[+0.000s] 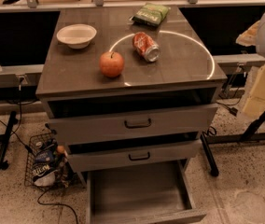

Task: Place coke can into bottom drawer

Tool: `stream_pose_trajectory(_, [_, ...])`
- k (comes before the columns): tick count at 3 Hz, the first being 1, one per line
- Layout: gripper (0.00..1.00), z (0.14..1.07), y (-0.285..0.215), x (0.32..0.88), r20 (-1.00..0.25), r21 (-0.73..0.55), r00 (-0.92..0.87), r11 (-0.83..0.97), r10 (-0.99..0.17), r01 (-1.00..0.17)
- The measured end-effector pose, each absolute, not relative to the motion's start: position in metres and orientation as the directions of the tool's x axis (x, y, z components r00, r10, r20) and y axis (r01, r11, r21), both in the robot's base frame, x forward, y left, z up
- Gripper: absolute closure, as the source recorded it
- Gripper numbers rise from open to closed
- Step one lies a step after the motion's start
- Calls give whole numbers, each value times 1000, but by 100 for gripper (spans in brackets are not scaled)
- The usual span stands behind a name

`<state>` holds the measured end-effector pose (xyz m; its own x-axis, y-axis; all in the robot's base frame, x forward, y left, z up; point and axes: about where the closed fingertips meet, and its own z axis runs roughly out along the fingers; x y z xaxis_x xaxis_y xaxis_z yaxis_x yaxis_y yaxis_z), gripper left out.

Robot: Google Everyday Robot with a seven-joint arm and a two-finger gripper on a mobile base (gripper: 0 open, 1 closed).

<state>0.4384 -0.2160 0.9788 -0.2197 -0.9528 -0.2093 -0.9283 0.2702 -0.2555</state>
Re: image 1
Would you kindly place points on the middle drawer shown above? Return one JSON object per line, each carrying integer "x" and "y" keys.
{"x": 99, "y": 160}

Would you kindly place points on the top drawer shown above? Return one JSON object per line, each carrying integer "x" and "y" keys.
{"x": 111, "y": 127}

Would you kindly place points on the black wire basket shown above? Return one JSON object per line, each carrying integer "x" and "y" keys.
{"x": 64, "y": 176}

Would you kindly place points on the green chip bag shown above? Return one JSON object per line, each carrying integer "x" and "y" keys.
{"x": 151, "y": 14}

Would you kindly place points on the black power adapter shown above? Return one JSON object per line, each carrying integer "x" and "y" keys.
{"x": 233, "y": 111}

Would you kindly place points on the red coke can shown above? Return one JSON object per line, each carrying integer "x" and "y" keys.
{"x": 146, "y": 47}

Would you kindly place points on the red apple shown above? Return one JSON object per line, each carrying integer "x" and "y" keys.
{"x": 111, "y": 64}

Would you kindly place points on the blue white snack bag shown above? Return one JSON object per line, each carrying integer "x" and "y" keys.
{"x": 43, "y": 170}

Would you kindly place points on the open bottom drawer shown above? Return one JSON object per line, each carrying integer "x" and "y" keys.
{"x": 155, "y": 193}

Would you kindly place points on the black table leg left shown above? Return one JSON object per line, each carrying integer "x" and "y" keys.
{"x": 5, "y": 140}

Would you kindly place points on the black table leg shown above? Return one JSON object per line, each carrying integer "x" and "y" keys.
{"x": 250, "y": 135}
{"x": 5, "y": 140}

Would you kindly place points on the grey drawer cabinet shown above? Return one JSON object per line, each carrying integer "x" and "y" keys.
{"x": 72, "y": 84}

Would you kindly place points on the black table leg right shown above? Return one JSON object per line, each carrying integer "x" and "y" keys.
{"x": 250, "y": 135}

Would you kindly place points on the white bowl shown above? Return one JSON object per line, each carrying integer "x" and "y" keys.
{"x": 76, "y": 36}

